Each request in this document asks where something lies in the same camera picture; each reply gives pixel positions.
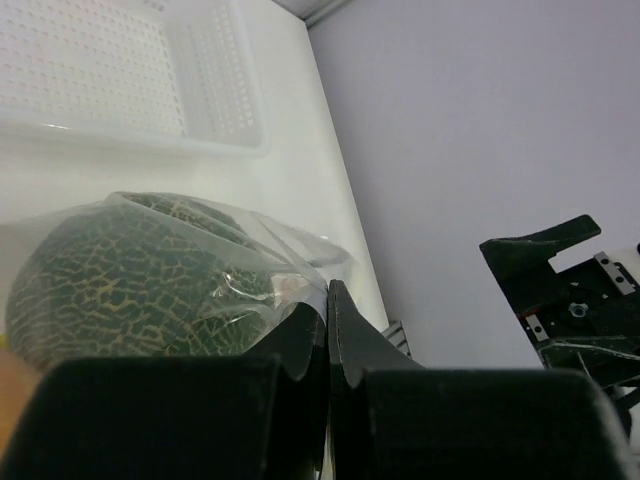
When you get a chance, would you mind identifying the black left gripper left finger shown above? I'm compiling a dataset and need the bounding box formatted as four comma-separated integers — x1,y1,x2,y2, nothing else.
1,304,328,479

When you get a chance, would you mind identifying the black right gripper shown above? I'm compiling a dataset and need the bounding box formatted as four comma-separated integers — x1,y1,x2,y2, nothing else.
479,214,639,400

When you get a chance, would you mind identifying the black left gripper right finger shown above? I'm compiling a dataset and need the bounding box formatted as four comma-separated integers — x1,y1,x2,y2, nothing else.
327,280,633,479

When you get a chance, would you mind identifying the green netted fake melon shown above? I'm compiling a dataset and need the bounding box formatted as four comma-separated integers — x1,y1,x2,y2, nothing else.
5,192,275,370

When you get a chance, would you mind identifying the clear zip top bag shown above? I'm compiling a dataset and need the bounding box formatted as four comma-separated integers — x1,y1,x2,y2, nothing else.
1,191,354,346

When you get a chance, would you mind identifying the white perforated plastic basket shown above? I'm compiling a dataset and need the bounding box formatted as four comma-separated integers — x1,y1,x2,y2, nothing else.
1,0,270,157

